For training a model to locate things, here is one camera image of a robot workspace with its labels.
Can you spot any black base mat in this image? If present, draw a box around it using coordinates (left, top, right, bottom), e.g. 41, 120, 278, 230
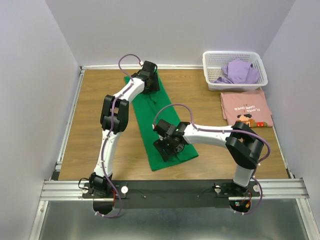
81, 179, 261, 213

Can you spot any aluminium left rail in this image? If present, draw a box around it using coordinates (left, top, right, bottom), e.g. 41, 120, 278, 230
50, 66, 85, 181

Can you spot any white plastic basket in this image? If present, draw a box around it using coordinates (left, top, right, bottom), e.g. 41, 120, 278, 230
202, 51, 268, 91

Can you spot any purple t shirt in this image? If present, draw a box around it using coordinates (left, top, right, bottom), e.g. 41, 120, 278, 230
213, 58, 260, 85

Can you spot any aluminium rail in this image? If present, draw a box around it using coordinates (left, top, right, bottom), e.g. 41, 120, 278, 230
50, 66, 85, 181
40, 178, 309, 201
79, 64, 205, 71

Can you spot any aluminium back rail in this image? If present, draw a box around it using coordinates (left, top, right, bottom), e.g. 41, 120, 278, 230
79, 64, 205, 71

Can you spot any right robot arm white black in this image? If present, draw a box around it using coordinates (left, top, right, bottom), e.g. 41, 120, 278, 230
152, 119, 266, 196

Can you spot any aluminium front rail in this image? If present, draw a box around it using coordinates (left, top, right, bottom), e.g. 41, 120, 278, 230
40, 178, 309, 201

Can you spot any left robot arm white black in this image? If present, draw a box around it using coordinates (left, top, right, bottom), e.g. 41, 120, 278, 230
89, 61, 160, 198

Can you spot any green t shirt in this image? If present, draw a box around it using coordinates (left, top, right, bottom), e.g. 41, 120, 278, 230
123, 73, 200, 172

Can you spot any folded pink t shirt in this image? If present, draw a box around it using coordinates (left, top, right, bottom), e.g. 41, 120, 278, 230
220, 89, 274, 128

